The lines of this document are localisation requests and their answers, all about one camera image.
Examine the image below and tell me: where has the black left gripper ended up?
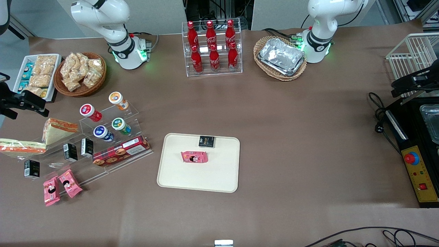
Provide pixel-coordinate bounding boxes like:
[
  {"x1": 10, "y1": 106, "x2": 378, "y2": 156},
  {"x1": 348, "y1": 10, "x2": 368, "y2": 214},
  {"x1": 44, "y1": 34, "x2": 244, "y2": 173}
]
[{"x1": 391, "y1": 67, "x2": 439, "y2": 98}]

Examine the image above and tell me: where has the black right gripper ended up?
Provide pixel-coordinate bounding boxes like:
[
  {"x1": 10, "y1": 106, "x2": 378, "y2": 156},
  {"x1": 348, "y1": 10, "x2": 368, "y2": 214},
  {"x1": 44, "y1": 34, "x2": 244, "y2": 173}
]
[{"x1": 0, "y1": 73, "x2": 50, "y2": 120}]

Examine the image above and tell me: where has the triangle sandwich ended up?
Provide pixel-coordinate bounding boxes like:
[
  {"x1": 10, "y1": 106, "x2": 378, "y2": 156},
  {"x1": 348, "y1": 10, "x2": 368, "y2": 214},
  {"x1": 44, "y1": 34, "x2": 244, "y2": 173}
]
[
  {"x1": 42, "y1": 118, "x2": 80, "y2": 146},
  {"x1": 0, "y1": 138, "x2": 47, "y2": 158}
]

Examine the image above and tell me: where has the white rectangular snack tray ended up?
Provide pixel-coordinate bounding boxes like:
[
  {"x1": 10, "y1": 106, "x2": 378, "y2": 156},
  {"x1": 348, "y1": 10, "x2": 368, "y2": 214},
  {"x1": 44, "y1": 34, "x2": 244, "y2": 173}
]
[{"x1": 10, "y1": 54, "x2": 62, "y2": 103}]

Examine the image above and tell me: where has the aluminium foil tray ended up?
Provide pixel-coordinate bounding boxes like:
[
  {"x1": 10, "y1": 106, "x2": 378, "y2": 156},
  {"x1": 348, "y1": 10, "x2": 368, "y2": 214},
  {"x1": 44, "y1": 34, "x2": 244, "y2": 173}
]
[{"x1": 257, "y1": 38, "x2": 306, "y2": 77}]

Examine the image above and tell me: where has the cream plastic serving tray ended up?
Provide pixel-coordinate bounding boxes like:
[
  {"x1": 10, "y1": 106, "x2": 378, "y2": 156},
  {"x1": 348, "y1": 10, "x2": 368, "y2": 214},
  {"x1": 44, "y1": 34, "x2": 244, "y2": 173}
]
[{"x1": 157, "y1": 133, "x2": 241, "y2": 193}]

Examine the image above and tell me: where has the flat bag of beige crackers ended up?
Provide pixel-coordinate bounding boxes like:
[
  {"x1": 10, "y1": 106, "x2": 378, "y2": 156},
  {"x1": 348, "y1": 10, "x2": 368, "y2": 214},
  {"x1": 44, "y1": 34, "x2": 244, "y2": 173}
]
[
  {"x1": 29, "y1": 74, "x2": 52, "y2": 88},
  {"x1": 23, "y1": 86, "x2": 44, "y2": 98},
  {"x1": 34, "y1": 55, "x2": 57, "y2": 76}
]

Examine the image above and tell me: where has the clear metal rimmed container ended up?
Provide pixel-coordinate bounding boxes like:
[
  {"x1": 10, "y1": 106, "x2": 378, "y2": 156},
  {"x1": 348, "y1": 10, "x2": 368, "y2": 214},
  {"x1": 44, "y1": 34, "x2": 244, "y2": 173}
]
[{"x1": 419, "y1": 104, "x2": 439, "y2": 145}]

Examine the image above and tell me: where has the black sealing machine yellow panel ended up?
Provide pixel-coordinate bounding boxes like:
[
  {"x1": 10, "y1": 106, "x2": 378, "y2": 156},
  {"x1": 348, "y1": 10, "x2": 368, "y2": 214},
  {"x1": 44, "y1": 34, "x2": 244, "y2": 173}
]
[{"x1": 384, "y1": 96, "x2": 439, "y2": 209}]

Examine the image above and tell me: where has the clear bag of beige snacks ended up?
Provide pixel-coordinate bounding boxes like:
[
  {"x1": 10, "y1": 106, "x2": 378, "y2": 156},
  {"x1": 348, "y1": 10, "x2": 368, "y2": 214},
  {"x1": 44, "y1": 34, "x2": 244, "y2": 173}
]
[
  {"x1": 83, "y1": 70, "x2": 102, "y2": 89},
  {"x1": 61, "y1": 55, "x2": 76, "y2": 79},
  {"x1": 62, "y1": 76, "x2": 83, "y2": 92},
  {"x1": 88, "y1": 58, "x2": 104, "y2": 74},
  {"x1": 70, "y1": 52, "x2": 89, "y2": 74}
]

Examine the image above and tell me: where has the small black carton box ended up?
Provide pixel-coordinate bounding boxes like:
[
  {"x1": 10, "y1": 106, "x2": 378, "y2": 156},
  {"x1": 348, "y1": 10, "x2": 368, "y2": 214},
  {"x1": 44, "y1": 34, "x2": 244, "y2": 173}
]
[
  {"x1": 24, "y1": 160, "x2": 41, "y2": 180},
  {"x1": 81, "y1": 138, "x2": 95, "y2": 158},
  {"x1": 198, "y1": 136, "x2": 216, "y2": 149},
  {"x1": 63, "y1": 143, "x2": 79, "y2": 163}
]

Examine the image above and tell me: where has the dark brown wicker basket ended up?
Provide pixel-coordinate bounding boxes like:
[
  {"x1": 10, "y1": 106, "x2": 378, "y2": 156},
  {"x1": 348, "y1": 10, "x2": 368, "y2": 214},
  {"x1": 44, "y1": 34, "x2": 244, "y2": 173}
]
[{"x1": 53, "y1": 52, "x2": 107, "y2": 97}]

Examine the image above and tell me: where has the red capped yogurt bottle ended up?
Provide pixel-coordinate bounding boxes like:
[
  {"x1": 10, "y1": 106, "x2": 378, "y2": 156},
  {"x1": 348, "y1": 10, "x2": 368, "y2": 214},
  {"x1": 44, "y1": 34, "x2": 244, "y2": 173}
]
[{"x1": 80, "y1": 104, "x2": 103, "y2": 122}]

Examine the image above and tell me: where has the red emergency stop button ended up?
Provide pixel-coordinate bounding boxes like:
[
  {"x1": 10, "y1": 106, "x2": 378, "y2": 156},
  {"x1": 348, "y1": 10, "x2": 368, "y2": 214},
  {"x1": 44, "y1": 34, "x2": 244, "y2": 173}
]
[{"x1": 404, "y1": 151, "x2": 420, "y2": 165}]

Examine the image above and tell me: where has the blue capped yogurt bottle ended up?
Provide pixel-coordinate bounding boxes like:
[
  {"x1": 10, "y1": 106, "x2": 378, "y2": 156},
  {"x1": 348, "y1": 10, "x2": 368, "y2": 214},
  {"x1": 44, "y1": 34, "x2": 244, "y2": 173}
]
[{"x1": 93, "y1": 126, "x2": 115, "y2": 142}]

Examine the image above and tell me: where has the pink snack packet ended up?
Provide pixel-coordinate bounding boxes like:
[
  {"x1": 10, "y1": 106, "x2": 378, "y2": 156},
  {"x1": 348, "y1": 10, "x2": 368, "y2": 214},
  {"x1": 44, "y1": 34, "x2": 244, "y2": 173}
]
[
  {"x1": 43, "y1": 176, "x2": 61, "y2": 207},
  {"x1": 58, "y1": 169, "x2": 83, "y2": 199},
  {"x1": 181, "y1": 151, "x2": 209, "y2": 164}
]

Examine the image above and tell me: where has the large clear acrylic stepped stand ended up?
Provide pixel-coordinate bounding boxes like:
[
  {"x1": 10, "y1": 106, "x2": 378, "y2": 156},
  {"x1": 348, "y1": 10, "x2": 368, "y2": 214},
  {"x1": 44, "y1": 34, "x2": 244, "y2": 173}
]
[{"x1": 19, "y1": 136, "x2": 154, "y2": 193}]

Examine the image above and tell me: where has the orange capped yogurt bottle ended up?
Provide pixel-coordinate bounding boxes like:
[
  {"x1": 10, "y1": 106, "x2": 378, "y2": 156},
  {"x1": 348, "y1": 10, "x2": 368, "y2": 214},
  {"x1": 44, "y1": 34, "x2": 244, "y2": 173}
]
[{"x1": 109, "y1": 92, "x2": 130, "y2": 111}]

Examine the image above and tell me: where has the green capped yogurt bottle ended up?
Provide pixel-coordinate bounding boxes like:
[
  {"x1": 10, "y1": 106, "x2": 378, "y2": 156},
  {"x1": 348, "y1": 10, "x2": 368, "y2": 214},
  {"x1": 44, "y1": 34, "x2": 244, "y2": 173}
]
[{"x1": 111, "y1": 117, "x2": 132, "y2": 135}]

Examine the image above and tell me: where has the red cookie box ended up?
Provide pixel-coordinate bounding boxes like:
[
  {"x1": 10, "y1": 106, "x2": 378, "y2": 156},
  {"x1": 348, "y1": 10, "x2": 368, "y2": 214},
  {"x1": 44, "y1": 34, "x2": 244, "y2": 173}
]
[{"x1": 92, "y1": 136, "x2": 151, "y2": 168}]

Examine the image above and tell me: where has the small clear acrylic riser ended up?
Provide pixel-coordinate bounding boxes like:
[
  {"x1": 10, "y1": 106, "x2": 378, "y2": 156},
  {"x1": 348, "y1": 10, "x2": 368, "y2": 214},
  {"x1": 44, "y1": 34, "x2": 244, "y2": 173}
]
[{"x1": 79, "y1": 102, "x2": 141, "y2": 142}]

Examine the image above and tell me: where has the light wicker basket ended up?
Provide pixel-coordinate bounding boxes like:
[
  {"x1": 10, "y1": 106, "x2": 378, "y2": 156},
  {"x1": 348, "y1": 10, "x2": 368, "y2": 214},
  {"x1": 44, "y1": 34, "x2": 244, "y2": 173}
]
[{"x1": 253, "y1": 36, "x2": 308, "y2": 82}]

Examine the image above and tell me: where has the brown table cover sheet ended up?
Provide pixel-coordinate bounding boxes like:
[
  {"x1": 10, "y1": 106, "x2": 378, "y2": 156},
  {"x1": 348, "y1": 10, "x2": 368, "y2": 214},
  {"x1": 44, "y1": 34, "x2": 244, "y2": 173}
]
[{"x1": 0, "y1": 19, "x2": 439, "y2": 247}]

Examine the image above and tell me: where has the clear acrylic bottle rack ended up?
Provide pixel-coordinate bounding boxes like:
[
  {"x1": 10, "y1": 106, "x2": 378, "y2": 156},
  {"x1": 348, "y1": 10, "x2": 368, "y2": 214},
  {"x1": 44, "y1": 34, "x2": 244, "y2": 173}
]
[{"x1": 182, "y1": 19, "x2": 244, "y2": 78}]

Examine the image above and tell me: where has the red cola bottle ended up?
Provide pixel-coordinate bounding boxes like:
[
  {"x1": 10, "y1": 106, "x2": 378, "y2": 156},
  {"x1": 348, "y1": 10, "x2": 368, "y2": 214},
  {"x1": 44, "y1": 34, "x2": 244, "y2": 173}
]
[
  {"x1": 209, "y1": 45, "x2": 221, "y2": 72},
  {"x1": 191, "y1": 45, "x2": 204, "y2": 74},
  {"x1": 206, "y1": 21, "x2": 217, "y2": 47},
  {"x1": 187, "y1": 21, "x2": 199, "y2": 49},
  {"x1": 228, "y1": 42, "x2": 239, "y2": 70},
  {"x1": 225, "y1": 20, "x2": 236, "y2": 46}
]

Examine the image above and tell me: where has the white wire rack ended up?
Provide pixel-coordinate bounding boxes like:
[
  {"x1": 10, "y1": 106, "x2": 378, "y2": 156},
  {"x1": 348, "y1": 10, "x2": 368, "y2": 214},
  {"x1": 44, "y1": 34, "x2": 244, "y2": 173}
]
[{"x1": 385, "y1": 33, "x2": 439, "y2": 101}]

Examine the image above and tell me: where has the black power cable with plug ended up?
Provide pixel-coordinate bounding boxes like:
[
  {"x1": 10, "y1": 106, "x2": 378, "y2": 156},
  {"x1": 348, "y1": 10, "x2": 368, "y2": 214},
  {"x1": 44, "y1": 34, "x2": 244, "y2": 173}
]
[{"x1": 368, "y1": 92, "x2": 402, "y2": 157}]

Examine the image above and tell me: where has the grey metal shelf frame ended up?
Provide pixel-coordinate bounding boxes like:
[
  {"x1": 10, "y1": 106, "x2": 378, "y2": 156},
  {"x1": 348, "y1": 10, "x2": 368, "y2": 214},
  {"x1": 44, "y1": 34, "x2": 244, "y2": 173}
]
[{"x1": 377, "y1": 0, "x2": 439, "y2": 33}]

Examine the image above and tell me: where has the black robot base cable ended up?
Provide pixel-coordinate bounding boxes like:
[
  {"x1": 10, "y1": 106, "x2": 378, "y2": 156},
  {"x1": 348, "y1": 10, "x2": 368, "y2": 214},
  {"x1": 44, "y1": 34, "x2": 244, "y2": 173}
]
[
  {"x1": 262, "y1": 27, "x2": 309, "y2": 46},
  {"x1": 130, "y1": 32, "x2": 160, "y2": 52}
]

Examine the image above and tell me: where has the long black cable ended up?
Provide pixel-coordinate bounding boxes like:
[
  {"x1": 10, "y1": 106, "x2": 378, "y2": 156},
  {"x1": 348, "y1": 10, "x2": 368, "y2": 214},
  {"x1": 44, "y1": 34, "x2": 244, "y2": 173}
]
[{"x1": 304, "y1": 226, "x2": 439, "y2": 247}]

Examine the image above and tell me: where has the looped black cable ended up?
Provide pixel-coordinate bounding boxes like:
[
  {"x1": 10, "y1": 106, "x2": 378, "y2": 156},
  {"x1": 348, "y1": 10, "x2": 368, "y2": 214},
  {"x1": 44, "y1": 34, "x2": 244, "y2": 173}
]
[{"x1": 382, "y1": 230, "x2": 417, "y2": 247}]

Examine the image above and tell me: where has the dark equipment rack with cables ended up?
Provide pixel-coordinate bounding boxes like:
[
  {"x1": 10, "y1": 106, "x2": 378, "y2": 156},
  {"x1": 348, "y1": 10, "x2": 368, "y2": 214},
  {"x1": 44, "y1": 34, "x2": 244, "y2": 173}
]
[{"x1": 183, "y1": 0, "x2": 254, "y2": 31}]

